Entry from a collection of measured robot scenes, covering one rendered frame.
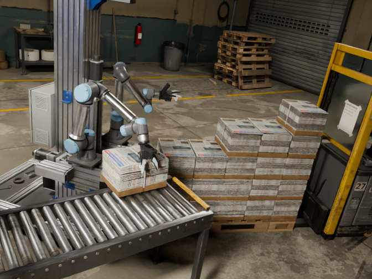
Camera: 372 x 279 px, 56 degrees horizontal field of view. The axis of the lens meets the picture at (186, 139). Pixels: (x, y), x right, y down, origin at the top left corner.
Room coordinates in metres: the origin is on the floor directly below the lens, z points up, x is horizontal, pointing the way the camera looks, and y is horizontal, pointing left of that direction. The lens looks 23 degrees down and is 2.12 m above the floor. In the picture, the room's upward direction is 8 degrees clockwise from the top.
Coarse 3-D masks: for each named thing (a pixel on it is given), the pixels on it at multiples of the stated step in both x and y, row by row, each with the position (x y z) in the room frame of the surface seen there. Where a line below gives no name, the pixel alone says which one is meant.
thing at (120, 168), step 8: (104, 152) 2.17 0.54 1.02; (112, 152) 2.18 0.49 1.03; (120, 152) 2.20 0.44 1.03; (104, 160) 2.18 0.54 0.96; (112, 160) 2.07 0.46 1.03; (120, 160) 2.08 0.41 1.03; (128, 160) 2.09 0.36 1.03; (136, 160) 2.11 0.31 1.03; (104, 168) 2.17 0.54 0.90; (112, 168) 2.06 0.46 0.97; (120, 168) 1.98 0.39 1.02; (128, 168) 2.01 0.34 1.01; (136, 168) 2.05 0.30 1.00; (104, 176) 2.17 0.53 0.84; (112, 176) 2.07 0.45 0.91; (120, 176) 1.98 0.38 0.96; (128, 176) 2.02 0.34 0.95; (136, 176) 2.05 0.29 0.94; (112, 184) 2.06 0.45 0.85; (120, 184) 1.98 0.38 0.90; (128, 184) 2.02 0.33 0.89; (136, 184) 2.06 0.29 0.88
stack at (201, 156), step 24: (168, 144) 2.90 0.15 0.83; (192, 144) 2.98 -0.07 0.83; (216, 144) 3.06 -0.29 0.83; (168, 168) 2.68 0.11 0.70; (192, 168) 2.74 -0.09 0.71; (216, 168) 2.80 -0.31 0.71; (240, 168) 2.87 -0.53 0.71; (264, 168) 2.93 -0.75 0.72; (216, 192) 2.82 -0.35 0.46; (240, 192) 2.88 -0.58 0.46; (264, 192) 2.94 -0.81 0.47; (216, 216) 2.83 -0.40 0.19
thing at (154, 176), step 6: (138, 150) 2.28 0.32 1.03; (156, 156) 2.21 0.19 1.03; (162, 156) 2.22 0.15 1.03; (150, 162) 2.11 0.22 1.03; (162, 162) 2.17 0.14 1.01; (150, 168) 2.11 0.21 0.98; (162, 168) 2.17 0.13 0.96; (150, 174) 2.12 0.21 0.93; (156, 174) 2.15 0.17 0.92; (162, 174) 2.18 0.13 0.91; (150, 180) 2.12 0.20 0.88; (156, 180) 2.15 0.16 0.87; (162, 180) 2.18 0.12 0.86
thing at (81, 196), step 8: (168, 176) 2.37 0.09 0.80; (88, 192) 1.99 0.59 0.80; (96, 192) 2.01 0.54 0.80; (104, 192) 2.02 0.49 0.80; (48, 200) 1.84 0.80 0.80; (56, 200) 1.85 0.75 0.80; (64, 200) 1.86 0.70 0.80; (72, 200) 1.88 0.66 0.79; (104, 200) 2.02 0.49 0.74; (16, 208) 1.71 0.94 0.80; (24, 208) 1.72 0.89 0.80; (32, 208) 1.74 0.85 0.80; (40, 208) 1.76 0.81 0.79; (64, 208) 1.85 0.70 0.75; (16, 216) 1.68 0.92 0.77; (56, 216) 1.82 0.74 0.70
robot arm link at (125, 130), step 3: (129, 123) 2.21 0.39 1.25; (132, 123) 2.17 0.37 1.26; (123, 126) 2.18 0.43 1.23; (126, 126) 2.17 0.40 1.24; (129, 126) 2.16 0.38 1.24; (132, 126) 2.15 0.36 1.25; (120, 129) 2.18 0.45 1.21; (123, 129) 2.17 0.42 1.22; (126, 129) 2.16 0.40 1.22; (129, 129) 2.15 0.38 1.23; (132, 129) 2.14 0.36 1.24; (123, 132) 2.16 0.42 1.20; (126, 132) 2.16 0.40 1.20; (129, 132) 2.15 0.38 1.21; (132, 132) 2.15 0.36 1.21; (123, 135) 2.17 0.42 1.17; (126, 135) 2.17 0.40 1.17; (129, 135) 2.18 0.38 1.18
